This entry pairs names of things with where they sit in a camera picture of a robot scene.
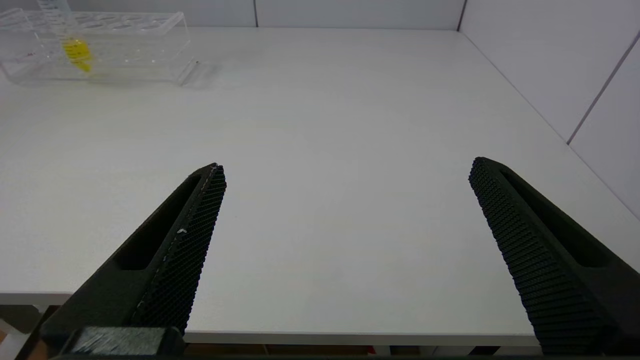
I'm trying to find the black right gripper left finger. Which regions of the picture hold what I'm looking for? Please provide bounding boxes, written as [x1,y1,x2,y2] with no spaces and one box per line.
[40,163,227,347]

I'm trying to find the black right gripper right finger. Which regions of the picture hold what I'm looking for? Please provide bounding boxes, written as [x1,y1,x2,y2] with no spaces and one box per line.
[468,157,640,356]

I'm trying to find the clear acrylic test tube rack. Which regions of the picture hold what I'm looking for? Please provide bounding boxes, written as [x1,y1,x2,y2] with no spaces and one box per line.
[0,8,199,86]

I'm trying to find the test tube with yellow pigment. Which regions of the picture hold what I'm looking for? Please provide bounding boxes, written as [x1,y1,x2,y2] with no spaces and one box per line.
[36,0,95,75]

